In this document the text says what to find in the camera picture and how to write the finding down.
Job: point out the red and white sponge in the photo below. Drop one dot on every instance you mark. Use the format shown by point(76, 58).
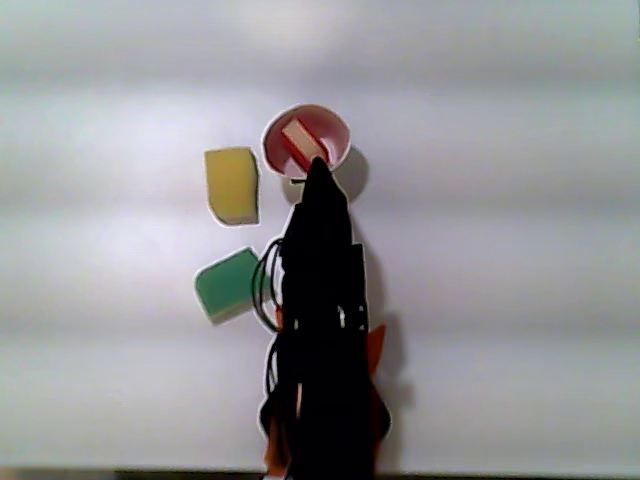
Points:
point(302, 140)

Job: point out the white cup with green tape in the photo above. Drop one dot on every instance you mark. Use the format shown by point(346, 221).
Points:
point(322, 122)

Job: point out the yellow and white sponge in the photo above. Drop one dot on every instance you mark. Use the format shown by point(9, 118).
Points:
point(231, 185)

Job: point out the green and white sponge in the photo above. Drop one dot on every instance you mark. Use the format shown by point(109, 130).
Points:
point(225, 287)

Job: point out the orange clamp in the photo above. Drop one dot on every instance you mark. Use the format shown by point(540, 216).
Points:
point(376, 350)

